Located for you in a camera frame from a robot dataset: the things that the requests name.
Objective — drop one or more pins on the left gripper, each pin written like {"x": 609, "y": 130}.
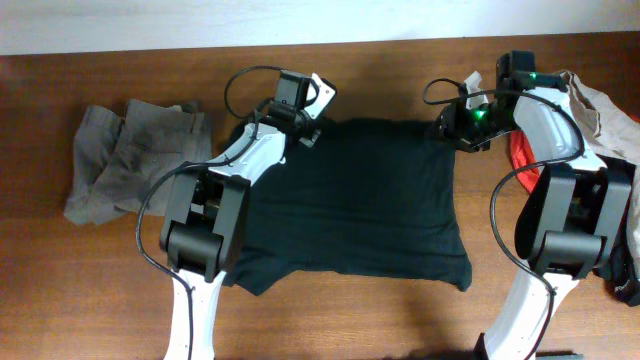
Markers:
{"x": 310, "y": 134}

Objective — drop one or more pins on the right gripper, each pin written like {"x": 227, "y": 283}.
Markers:
{"x": 453, "y": 128}

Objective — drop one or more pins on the dark green t-shirt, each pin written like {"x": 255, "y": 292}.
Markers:
{"x": 372, "y": 197}

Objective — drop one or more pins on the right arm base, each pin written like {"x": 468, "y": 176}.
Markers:
{"x": 550, "y": 356}

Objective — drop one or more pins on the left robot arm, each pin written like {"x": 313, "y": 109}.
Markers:
{"x": 206, "y": 215}

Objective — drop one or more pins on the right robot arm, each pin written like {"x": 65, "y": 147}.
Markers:
{"x": 570, "y": 222}

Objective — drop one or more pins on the red garment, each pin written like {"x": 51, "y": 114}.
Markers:
{"x": 521, "y": 154}

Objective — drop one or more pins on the beige garment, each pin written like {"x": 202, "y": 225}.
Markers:
{"x": 610, "y": 132}

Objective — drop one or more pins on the grey folded trousers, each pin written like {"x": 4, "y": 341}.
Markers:
{"x": 116, "y": 159}

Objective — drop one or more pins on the black garment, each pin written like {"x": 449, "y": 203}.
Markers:
{"x": 615, "y": 263}

